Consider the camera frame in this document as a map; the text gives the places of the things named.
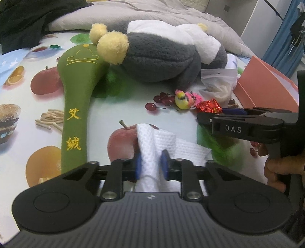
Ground yellow pink bird toy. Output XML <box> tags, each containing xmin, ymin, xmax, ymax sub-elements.
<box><xmin>175</xmin><ymin>90</ymin><xmax>203</xmax><ymax>110</ymax></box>

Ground hanging clothes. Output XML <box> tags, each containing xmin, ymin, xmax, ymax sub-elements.
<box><xmin>288</xmin><ymin>1</ymin><xmax>304</xmax><ymax>55</ymax></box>

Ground blue curtain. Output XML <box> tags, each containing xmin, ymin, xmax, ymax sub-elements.
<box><xmin>263</xmin><ymin>1</ymin><xmax>304</xmax><ymax>77</ymax></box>

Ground grey white penguin plush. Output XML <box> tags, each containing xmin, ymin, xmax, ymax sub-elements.
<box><xmin>89</xmin><ymin>20</ymin><xmax>227</xmax><ymax>90</ymax></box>

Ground green fabric massage hammer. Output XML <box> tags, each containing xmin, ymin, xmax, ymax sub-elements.
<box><xmin>57</xmin><ymin>43</ymin><xmax>111</xmax><ymax>175</ymax></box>

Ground black clothing pile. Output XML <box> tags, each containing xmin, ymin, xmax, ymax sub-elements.
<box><xmin>1</xmin><ymin>1</ymin><xmax>92</xmax><ymax>54</ymax></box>

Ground white paper towel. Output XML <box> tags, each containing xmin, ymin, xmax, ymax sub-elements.
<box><xmin>135</xmin><ymin>123</ymin><xmax>212</xmax><ymax>193</ymax></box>

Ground grey duvet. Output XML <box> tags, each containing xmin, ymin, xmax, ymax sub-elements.
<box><xmin>47</xmin><ymin>1</ymin><xmax>254</xmax><ymax>58</ymax></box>

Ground red foil candy wrapper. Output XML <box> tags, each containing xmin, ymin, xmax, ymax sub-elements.
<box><xmin>195</xmin><ymin>99</ymin><xmax>222</xmax><ymax>114</ymax></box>

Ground pink cardboard box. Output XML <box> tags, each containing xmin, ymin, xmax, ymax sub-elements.
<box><xmin>234</xmin><ymin>56</ymin><xmax>299</xmax><ymax>112</ymax></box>

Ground right hand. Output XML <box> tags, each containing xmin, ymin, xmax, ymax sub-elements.
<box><xmin>264</xmin><ymin>154</ymin><xmax>304</xmax><ymax>193</ymax></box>

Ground grey wardrobe cabinet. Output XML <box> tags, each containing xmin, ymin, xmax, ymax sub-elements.
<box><xmin>205</xmin><ymin>0</ymin><xmax>291</xmax><ymax>58</ymax></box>

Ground clear zip bag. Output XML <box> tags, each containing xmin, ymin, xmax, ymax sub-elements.
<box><xmin>198</xmin><ymin>69</ymin><xmax>238</xmax><ymax>107</ymax></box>

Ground white spray bottle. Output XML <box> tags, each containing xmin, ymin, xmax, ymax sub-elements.
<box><xmin>225</xmin><ymin>53</ymin><xmax>247</xmax><ymax>75</ymax></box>

